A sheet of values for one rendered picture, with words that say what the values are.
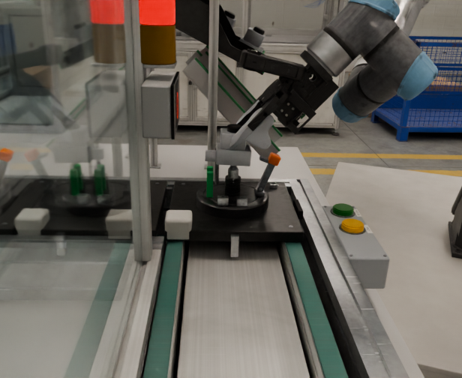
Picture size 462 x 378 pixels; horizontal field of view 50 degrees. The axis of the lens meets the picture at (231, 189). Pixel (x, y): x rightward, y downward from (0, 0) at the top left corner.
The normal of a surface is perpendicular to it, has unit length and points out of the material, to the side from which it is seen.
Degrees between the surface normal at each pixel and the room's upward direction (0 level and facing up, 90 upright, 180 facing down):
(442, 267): 0
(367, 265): 90
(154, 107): 90
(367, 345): 0
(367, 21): 80
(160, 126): 90
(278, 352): 0
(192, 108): 90
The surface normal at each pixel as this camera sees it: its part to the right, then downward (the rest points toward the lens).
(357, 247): 0.03, -0.93
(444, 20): 0.04, 0.37
